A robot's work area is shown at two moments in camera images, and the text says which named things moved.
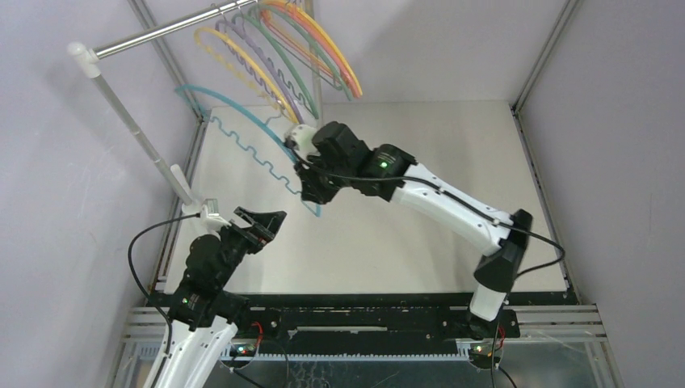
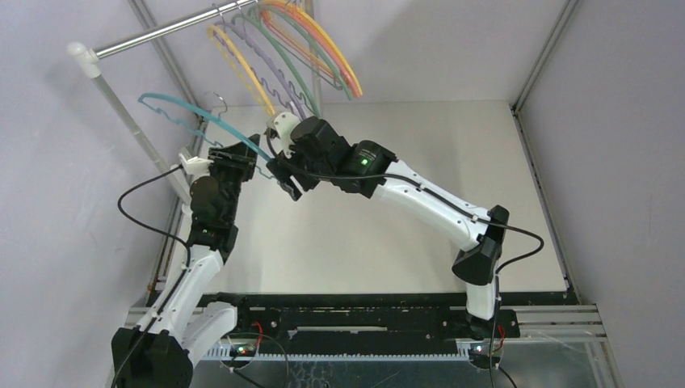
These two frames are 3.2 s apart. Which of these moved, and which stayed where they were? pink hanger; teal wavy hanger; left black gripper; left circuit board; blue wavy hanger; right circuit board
Moved: teal wavy hanger; blue wavy hanger; left black gripper
Stayed: pink hanger; right circuit board; left circuit board
